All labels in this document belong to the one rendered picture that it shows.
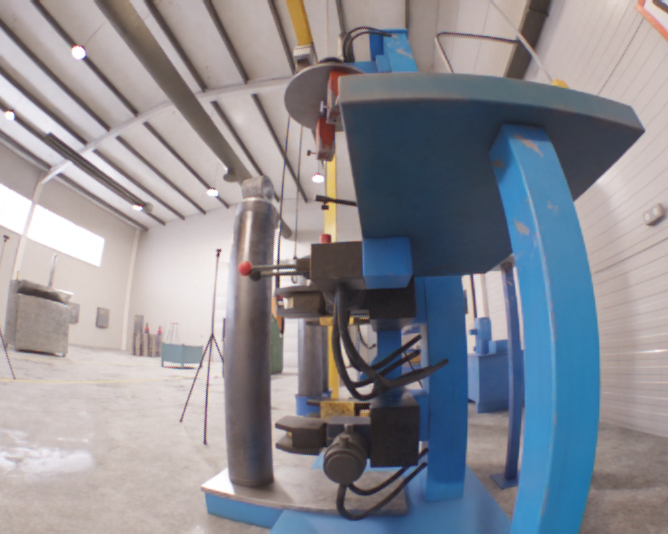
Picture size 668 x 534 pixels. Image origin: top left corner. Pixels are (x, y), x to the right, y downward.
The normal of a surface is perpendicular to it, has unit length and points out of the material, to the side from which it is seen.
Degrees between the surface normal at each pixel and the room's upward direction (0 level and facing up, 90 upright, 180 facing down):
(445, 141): 180
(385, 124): 180
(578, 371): 90
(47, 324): 90
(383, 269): 90
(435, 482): 90
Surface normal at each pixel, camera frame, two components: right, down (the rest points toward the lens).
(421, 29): -0.11, 0.96
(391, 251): -0.15, -0.26
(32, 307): 0.97, -0.07
